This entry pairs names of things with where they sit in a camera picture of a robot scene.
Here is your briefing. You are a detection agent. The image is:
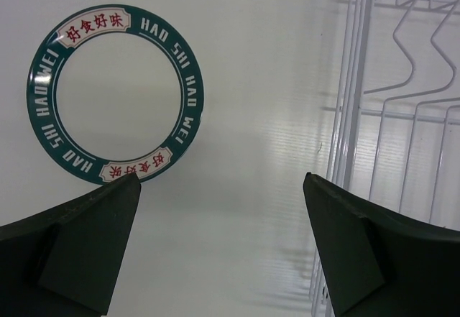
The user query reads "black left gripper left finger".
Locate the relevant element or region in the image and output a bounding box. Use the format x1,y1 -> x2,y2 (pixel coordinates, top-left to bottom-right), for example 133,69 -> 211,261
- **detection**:
1,173 -> 141,316

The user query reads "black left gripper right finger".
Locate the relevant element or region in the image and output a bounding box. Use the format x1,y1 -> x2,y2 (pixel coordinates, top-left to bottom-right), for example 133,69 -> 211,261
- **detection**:
303,173 -> 459,316

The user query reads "green rimmed white plate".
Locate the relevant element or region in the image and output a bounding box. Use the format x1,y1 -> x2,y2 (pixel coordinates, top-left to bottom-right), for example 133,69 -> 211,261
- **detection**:
26,4 -> 204,185

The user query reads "white wire dish rack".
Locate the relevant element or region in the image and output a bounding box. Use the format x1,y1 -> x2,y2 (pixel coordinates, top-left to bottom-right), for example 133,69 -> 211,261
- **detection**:
307,0 -> 460,305

